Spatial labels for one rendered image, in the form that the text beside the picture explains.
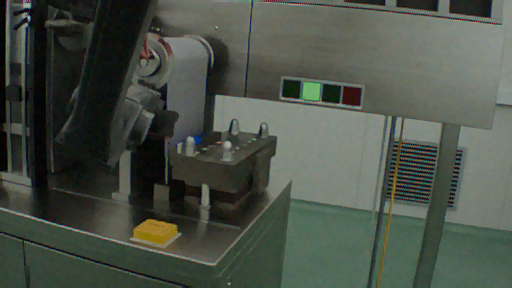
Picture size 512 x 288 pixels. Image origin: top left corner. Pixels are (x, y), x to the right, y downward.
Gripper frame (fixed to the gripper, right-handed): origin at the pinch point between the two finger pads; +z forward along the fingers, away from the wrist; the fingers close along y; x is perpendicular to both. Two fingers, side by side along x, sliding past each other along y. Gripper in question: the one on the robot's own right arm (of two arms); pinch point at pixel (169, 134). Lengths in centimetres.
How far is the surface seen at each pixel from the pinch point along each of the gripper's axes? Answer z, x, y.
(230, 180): -1.0, -9.3, 19.3
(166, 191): 4.0, -13.9, 1.5
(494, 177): 258, 82, 140
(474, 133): 242, 110, 119
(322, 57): 15.7, 34.6, 32.3
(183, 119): 5.1, 6.4, 0.2
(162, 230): -15.4, -25.5, 12.2
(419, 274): 65, -18, 72
